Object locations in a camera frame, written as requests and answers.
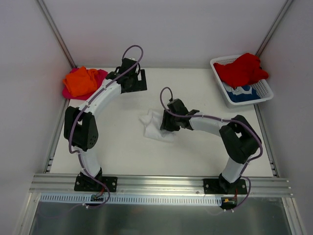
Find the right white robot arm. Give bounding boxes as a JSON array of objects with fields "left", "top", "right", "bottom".
[{"left": 160, "top": 98, "right": 263, "bottom": 194}]

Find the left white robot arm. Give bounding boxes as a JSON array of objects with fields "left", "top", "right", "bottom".
[{"left": 64, "top": 58, "right": 147, "bottom": 191}]

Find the pink folded t shirt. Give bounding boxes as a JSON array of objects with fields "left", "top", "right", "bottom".
[{"left": 62, "top": 67, "right": 108, "bottom": 100}]

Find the orange folded t shirt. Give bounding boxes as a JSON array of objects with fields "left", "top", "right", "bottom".
[{"left": 62, "top": 67, "right": 99, "bottom": 98}]

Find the blue white t shirt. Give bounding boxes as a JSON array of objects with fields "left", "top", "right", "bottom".
[{"left": 222, "top": 82, "right": 260, "bottom": 103}]

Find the red crumpled t shirt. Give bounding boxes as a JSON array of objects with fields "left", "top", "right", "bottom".
[{"left": 213, "top": 53, "right": 269, "bottom": 88}]

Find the white plastic basket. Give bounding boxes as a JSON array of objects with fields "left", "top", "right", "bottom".
[{"left": 210, "top": 54, "right": 274, "bottom": 109}]

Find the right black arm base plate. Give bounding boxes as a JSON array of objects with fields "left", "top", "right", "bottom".
[{"left": 202, "top": 177, "right": 247, "bottom": 195}]

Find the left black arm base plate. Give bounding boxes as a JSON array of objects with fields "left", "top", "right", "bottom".
[{"left": 74, "top": 174, "right": 118, "bottom": 192}]

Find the white slotted cable duct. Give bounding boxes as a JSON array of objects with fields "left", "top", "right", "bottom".
[{"left": 40, "top": 193, "right": 222, "bottom": 206}]

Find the aluminium front rail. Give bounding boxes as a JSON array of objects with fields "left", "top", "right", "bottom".
[{"left": 29, "top": 173, "right": 294, "bottom": 198}]

